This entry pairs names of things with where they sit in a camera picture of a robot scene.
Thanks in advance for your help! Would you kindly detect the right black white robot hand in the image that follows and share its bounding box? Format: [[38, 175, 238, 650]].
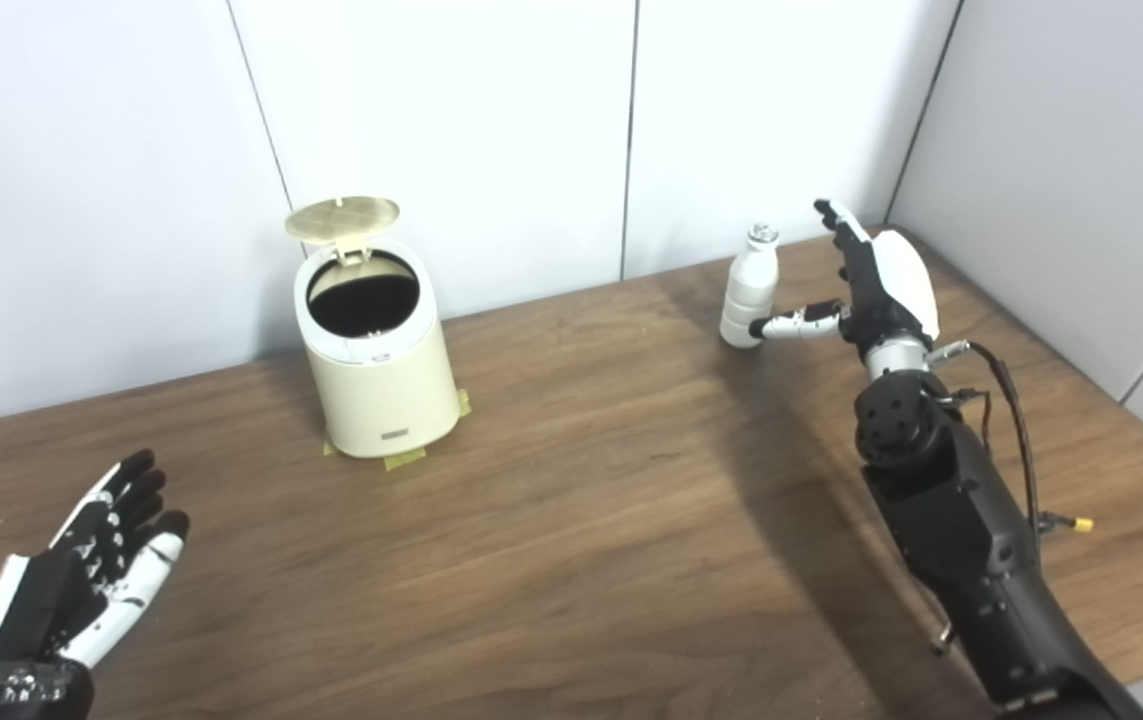
[[749, 198, 942, 363]]

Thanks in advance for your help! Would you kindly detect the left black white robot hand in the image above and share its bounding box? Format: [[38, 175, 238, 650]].
[[0, 449, 191, 720]]

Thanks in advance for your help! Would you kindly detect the small white plastic bottle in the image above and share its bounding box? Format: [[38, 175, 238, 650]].
[[719, 223, 781, 349]]

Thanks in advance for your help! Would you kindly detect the cream-colored round bin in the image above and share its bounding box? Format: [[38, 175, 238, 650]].
[[293, 237, 462, 460]]

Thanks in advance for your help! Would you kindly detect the cream round bin lid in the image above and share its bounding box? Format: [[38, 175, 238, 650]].
[[284, 196, 401, 266]]

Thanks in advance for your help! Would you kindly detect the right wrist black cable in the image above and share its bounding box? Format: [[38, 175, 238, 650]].
[[926, 340, 1044, 541]]

